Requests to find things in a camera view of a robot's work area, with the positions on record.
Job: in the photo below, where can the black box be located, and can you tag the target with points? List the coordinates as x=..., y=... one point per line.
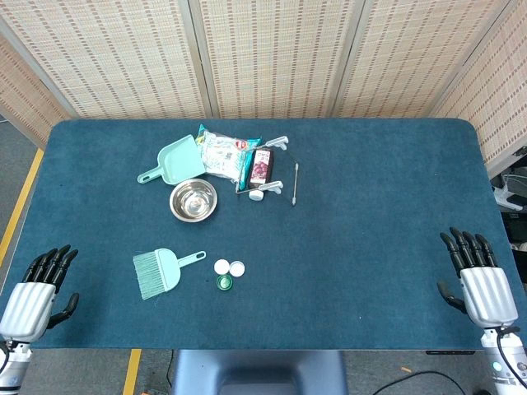
x=516, y=228

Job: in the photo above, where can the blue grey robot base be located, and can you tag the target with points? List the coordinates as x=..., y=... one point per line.
x=259, y=372

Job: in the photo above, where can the yellow floor tape strip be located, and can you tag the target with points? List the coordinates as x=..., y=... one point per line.
x=20, y=205
x=131, y=372

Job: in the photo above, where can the woven folding screen panel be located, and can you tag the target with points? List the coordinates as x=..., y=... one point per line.
x=24, y=94
x=498, y=90
x=115, y=53
x=411, y=53
x=276, y=53

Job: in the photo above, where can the white snack bag teal edges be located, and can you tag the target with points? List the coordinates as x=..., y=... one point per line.
x=222, y=158

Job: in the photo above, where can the dark red juice carton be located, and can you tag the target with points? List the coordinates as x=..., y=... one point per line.
x=261, y=165

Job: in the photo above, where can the black table control panel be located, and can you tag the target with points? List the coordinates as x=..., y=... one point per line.
x=449, y=352

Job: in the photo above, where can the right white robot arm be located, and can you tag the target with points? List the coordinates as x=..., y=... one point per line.
x=508, y=362

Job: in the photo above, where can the green round cap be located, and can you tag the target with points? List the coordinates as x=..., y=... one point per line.
x=225, y=283

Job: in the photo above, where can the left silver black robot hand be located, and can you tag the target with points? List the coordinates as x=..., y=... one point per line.
x=26, y=302

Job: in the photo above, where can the white plastic stand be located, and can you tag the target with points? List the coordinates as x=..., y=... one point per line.
x=508, y=193

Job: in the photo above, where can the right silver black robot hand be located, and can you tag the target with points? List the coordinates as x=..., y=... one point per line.
x=488, y=294

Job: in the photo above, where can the white round plastic cap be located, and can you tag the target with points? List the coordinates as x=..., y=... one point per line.
x=256, y=195

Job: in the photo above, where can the mint green dustpan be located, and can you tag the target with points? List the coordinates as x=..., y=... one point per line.
x=181, y=160

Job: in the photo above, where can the stainless steel bowl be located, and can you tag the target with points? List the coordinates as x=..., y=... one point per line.
x=193, y=200

